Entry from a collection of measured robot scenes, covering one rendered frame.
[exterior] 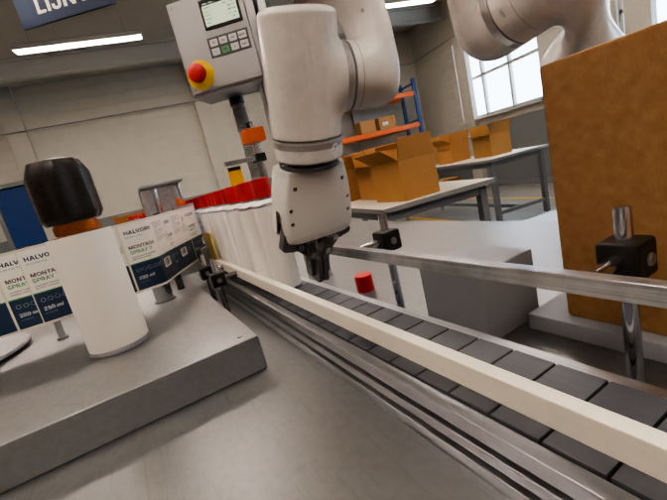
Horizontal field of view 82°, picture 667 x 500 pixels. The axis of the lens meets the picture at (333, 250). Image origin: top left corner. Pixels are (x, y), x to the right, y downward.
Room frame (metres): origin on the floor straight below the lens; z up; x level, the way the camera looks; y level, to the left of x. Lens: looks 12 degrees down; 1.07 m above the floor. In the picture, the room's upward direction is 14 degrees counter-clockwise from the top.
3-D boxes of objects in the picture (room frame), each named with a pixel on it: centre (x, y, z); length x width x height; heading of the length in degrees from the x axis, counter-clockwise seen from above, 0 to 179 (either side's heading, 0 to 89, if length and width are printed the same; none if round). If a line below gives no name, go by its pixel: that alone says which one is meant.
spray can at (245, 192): (0.73, 0.13, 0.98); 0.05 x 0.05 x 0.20
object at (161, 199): (1.12, 0.43, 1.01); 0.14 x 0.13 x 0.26; 27
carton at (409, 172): (2.52, -0.56, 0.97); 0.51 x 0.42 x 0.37; 111
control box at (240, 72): (0.92, 0.13, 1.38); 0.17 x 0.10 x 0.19; 82
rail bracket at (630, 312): (0.26, -0.20, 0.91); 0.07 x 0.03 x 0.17; 117
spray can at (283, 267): (0.69, 0.10, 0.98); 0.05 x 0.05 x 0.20
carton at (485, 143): (4.59, -2.07, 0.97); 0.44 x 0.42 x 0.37; 103
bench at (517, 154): (5.19, -1.89, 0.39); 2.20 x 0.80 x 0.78; 16
